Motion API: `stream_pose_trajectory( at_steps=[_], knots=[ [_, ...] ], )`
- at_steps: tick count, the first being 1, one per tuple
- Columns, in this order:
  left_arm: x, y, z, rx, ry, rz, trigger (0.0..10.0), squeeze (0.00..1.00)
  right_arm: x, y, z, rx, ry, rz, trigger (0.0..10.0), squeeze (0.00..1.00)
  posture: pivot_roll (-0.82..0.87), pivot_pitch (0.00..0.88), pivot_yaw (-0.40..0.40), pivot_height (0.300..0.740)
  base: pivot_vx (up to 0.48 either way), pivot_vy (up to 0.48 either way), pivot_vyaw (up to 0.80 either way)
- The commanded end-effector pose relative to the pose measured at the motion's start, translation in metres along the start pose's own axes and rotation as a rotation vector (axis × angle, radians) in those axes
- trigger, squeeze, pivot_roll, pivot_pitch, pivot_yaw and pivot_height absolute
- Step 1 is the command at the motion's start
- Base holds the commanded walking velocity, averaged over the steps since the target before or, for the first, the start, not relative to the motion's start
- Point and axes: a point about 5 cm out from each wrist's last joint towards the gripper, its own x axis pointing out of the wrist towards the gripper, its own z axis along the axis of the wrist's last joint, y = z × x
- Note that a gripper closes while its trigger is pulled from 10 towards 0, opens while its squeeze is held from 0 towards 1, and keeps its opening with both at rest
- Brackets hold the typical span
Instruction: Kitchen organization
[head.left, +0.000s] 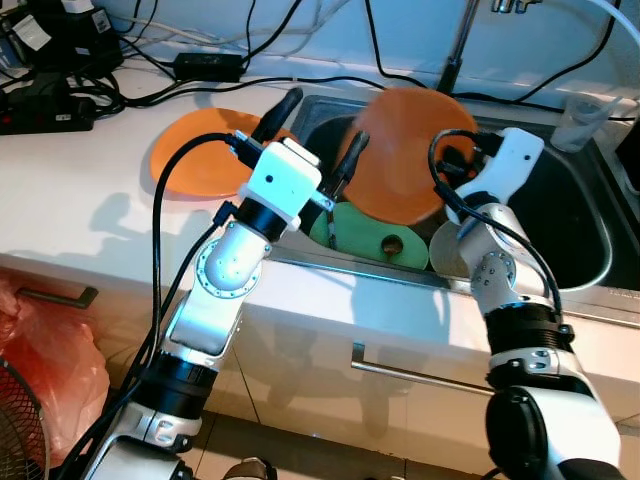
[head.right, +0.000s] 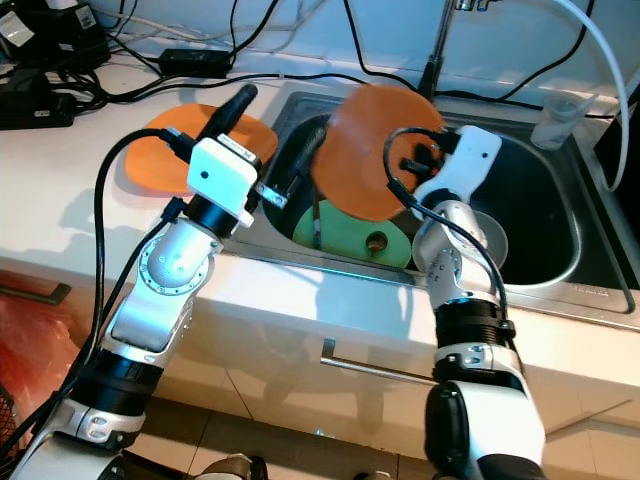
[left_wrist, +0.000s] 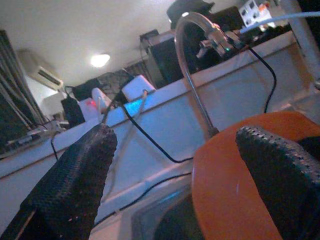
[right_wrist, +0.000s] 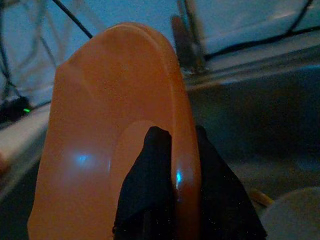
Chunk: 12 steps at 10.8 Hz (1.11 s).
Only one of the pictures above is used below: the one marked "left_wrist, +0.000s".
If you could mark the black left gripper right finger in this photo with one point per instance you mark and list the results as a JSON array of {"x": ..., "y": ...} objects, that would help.
[{"x": 282, "y": 180}]

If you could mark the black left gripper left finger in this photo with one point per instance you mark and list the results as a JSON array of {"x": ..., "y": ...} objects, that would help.
[{"x": 67, "y": 190}]

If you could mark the orange plate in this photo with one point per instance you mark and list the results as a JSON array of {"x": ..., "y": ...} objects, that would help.
[{"x": 220, "y": 190}]

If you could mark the black box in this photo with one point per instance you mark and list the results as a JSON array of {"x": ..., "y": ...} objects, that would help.
[{"x": 71, "y": 112}]

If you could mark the white device red light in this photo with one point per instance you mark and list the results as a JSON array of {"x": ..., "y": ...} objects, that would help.
[{"x": 90, "y": 110}]

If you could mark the white oval plug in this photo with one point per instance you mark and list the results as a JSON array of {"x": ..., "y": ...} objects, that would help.
[{"x": 100, "y": 96}]

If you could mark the grey curtain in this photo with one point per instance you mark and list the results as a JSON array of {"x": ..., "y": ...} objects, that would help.
[{"x": 15, "y": 87}]

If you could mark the white air conditioner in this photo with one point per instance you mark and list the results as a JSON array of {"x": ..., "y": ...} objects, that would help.
[{"x": 42, "y": 73}]

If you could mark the white box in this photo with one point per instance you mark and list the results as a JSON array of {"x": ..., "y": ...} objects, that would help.
[{"x": 137, "y": 87}]

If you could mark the white raised ledge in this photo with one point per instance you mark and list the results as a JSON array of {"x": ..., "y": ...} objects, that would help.
[{"x": 170, "y": 120}]

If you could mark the chrome faucet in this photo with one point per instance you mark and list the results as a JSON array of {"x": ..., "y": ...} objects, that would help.
[{"x": 192, "y": 82}]

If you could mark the round ceiling lamp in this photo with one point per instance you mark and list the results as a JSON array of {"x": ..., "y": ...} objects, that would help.
[{"x": 100, "y": 60}]

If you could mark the dark cabinet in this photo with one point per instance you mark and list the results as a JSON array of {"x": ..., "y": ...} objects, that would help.
[{"x": 165, "y": 62}]

